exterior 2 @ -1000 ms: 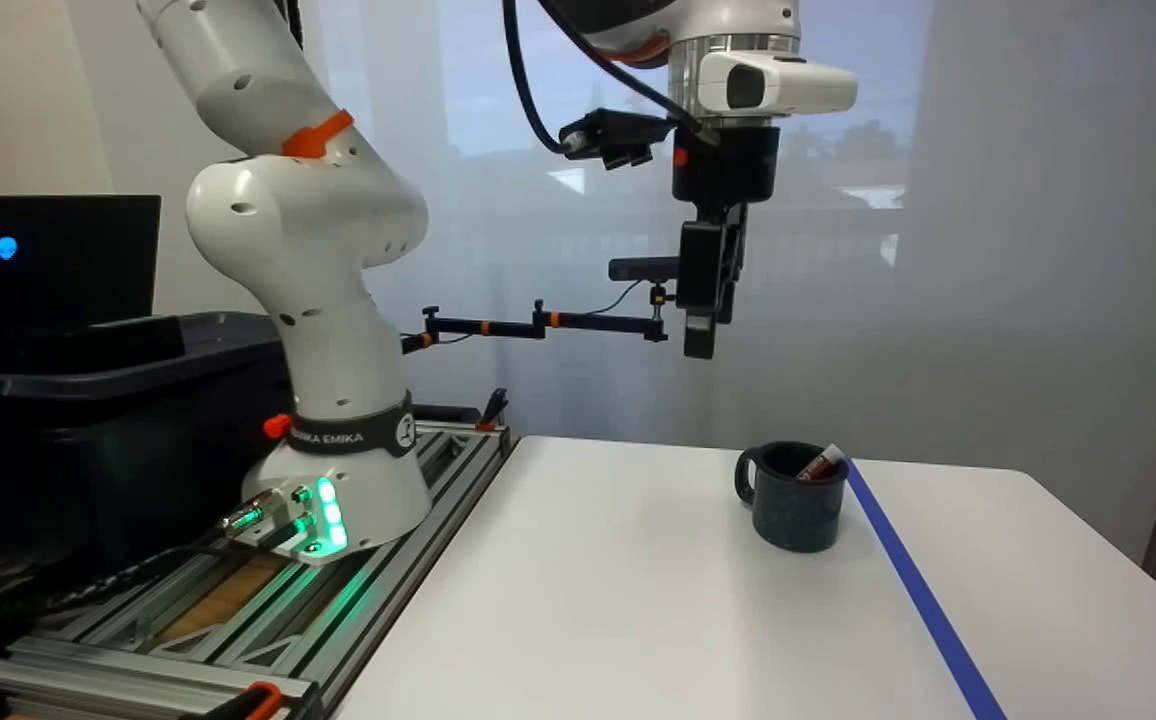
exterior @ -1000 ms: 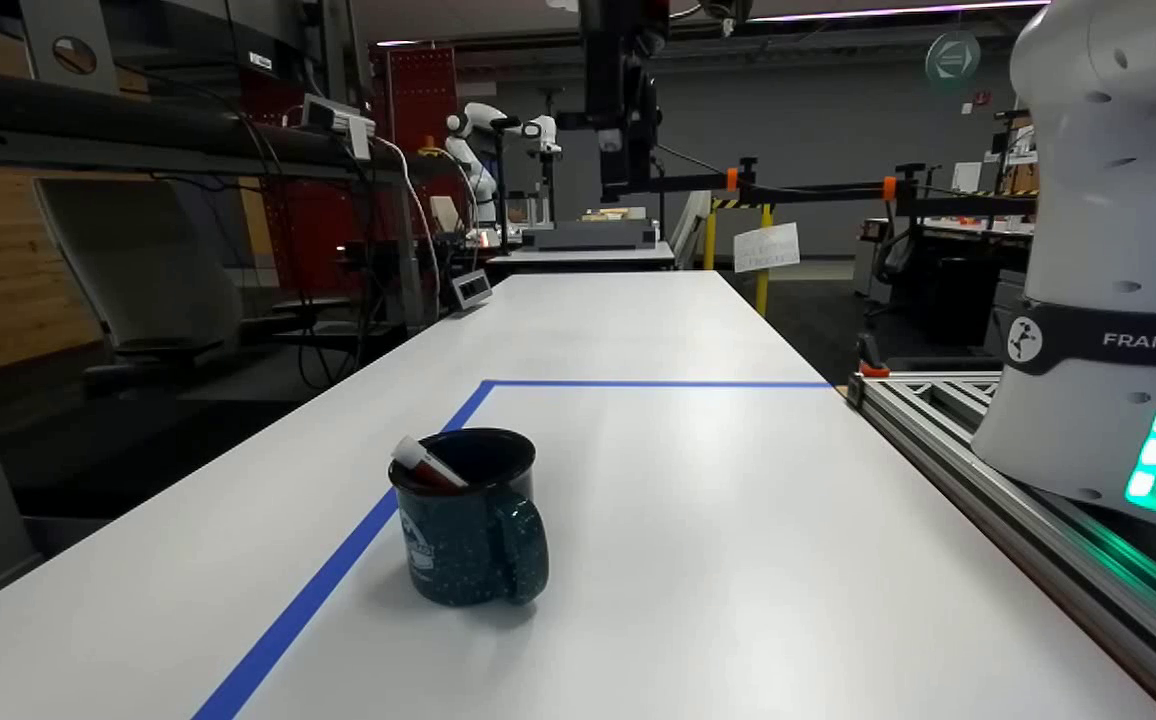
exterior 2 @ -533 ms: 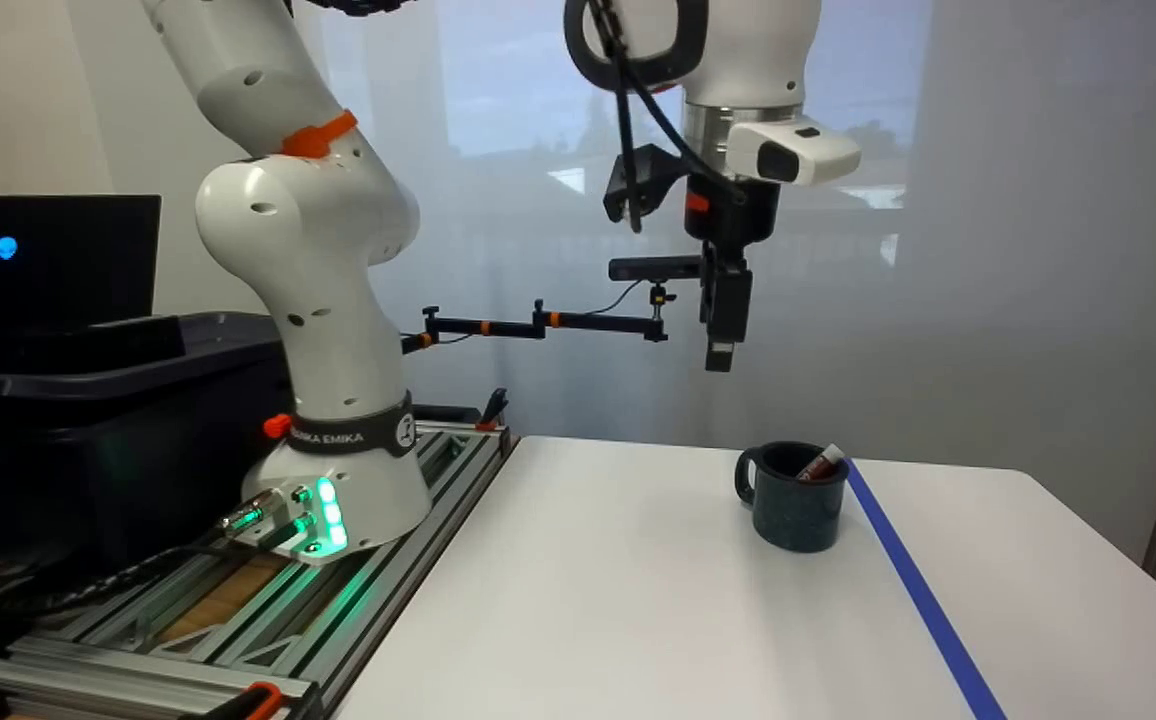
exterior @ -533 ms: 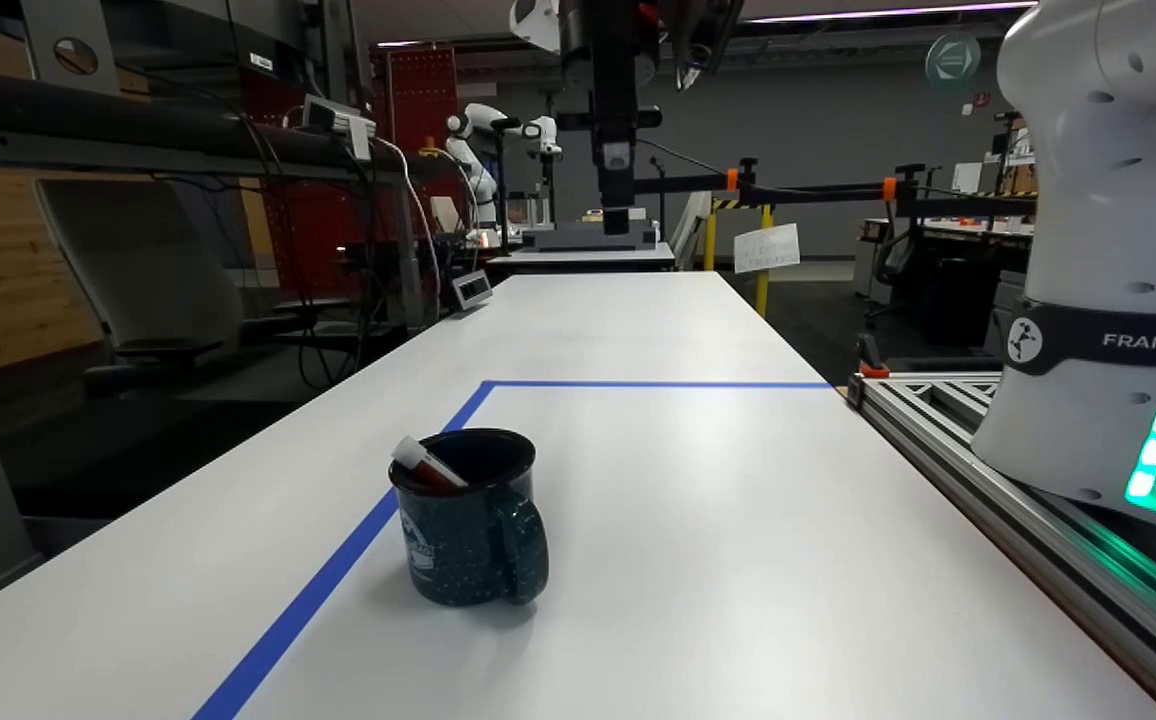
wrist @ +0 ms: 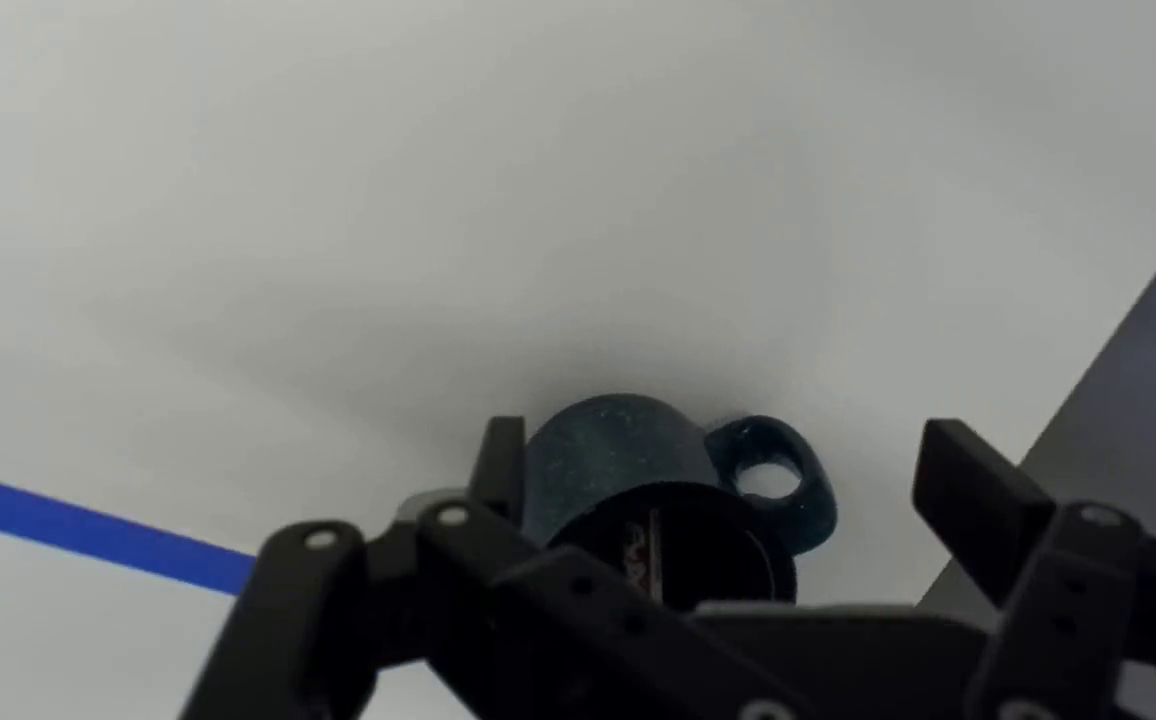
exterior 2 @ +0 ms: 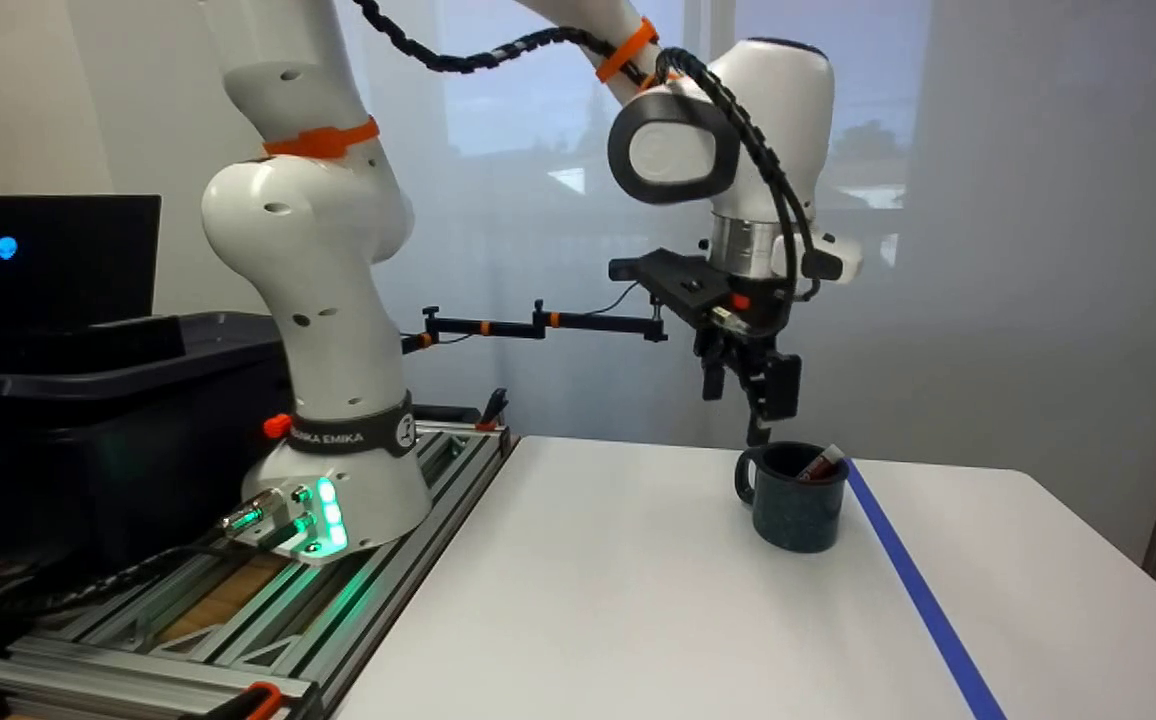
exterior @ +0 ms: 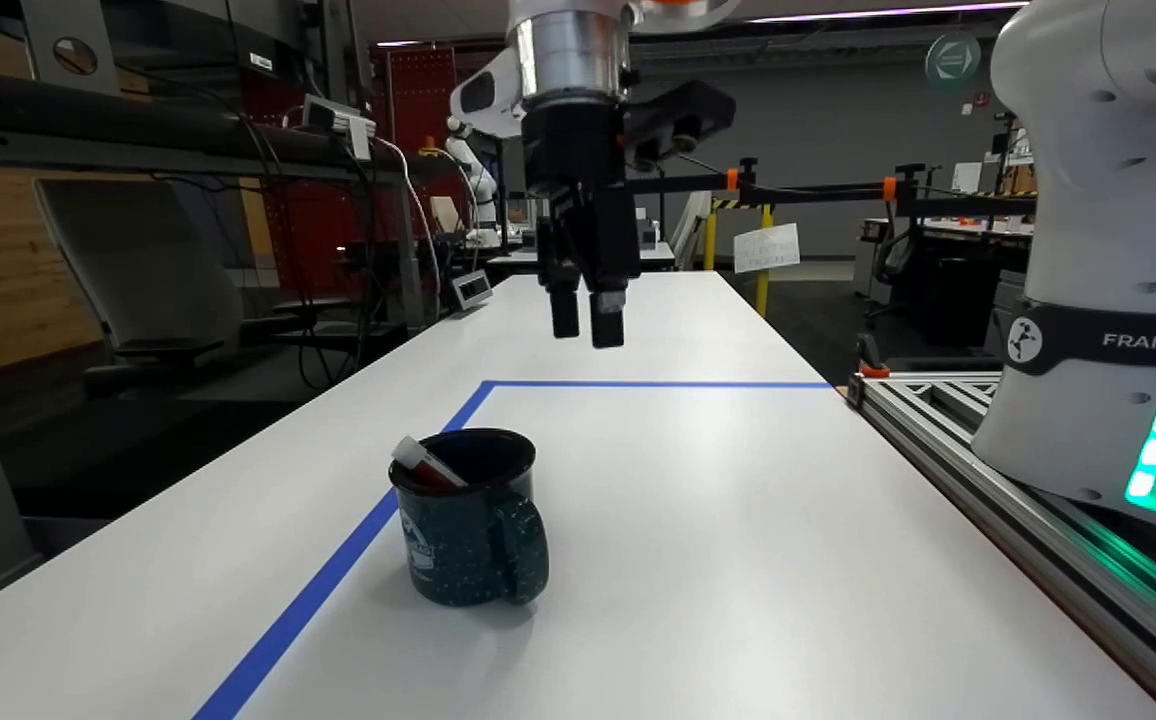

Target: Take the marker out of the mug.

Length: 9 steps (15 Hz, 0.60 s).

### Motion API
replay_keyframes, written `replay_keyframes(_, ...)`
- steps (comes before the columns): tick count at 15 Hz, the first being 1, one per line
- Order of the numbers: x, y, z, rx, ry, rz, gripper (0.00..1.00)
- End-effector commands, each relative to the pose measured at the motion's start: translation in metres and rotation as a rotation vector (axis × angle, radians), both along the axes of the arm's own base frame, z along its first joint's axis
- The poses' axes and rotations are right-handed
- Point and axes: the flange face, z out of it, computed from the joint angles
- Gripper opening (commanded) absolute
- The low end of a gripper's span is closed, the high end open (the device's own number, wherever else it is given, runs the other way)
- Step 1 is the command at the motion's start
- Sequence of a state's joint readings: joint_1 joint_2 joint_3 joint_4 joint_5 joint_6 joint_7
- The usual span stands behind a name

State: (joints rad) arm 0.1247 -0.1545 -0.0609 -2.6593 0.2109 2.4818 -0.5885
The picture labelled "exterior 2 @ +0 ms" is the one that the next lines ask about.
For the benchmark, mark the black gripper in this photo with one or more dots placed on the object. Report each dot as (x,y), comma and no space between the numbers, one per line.
(758,341)

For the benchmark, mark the blue tape line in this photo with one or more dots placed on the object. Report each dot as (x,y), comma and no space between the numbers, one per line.
(922,601)

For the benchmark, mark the aluminium rail base frame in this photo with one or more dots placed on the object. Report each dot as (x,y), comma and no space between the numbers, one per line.
(378,586)

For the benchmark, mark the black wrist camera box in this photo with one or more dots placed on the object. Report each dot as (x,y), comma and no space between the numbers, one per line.
(671,278)

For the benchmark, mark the dark teal speckled mug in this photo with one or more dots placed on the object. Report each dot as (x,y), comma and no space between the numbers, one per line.
(803,501)

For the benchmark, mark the black computer monitor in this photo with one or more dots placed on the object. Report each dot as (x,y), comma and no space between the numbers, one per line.
(48,275)

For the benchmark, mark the black plastic storage bin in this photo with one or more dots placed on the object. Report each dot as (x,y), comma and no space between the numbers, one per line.
(138,425)

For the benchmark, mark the black rod with orange joints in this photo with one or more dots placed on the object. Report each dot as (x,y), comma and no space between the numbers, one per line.
(539,322)

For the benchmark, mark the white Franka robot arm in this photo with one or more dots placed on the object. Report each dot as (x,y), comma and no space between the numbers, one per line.
(323,267)

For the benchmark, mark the white red Expo marker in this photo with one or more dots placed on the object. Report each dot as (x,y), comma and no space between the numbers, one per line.
(821,463)

